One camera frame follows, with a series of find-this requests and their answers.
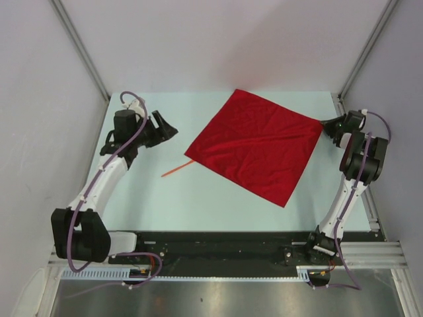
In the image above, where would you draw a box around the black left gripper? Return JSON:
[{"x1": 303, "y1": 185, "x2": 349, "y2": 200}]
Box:
[{"x1": 132, "y1": 111, "x2": 178, "y2": 149}]

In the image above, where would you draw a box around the orange plastic knife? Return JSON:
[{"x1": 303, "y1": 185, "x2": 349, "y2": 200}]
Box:
[{"x1": 161, "y1": 160, "x2": 195, "y2": 178}]

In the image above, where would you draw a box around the red cloth napkin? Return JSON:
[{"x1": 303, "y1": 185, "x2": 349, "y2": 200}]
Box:
[{"x1": 185, "y1": 89, "x2": 323, "y2": 207}]

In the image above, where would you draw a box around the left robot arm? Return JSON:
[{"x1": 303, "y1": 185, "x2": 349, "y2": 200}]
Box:
[{"x1": 51, "y1": 110, "x2": 178, "y2": 264}]

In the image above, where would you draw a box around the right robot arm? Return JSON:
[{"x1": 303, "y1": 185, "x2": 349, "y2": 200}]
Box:
[{"x1": 305, "y1": 109, "x2": 391, "y2": 265}]

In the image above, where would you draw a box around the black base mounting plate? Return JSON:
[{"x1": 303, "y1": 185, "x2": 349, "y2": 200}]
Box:
[{"x1": 105, "y1": 230, "x2": 387, "y2": 269}]

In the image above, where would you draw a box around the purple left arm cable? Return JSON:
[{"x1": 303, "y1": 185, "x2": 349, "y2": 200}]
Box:
[{"x1": 64, "y1": 91, "x2": 163, "y2": 298}]

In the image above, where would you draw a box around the left aluminium frame post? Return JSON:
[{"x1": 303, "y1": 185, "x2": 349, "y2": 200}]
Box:
[{"x1": 49, "y1": 0, "x2": 111, "y2": 102}]

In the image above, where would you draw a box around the aluminium frame post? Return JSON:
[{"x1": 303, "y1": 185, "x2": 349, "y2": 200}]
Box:
[
  {"x1": 338, "y1": 0, "x2": 401, "y2": 100},
  {"x1": 49, "y1": 0, "x2": 111, "y2": 102}
]

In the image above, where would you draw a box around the aluminium front rail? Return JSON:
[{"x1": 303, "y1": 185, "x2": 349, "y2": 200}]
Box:
[{"x1": 48, "y1": 240, "x2": 409, "y2": 269}]

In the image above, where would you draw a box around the right aluminium frame post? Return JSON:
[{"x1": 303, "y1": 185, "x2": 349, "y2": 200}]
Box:
[{"x1": 338, "y1": 0, "x2": 401, "y2": 100}]

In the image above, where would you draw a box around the white slotted cable duct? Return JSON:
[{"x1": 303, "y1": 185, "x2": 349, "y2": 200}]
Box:
[{"x1": 61, "y1": 267, "x2": 310, "y2": 283}]

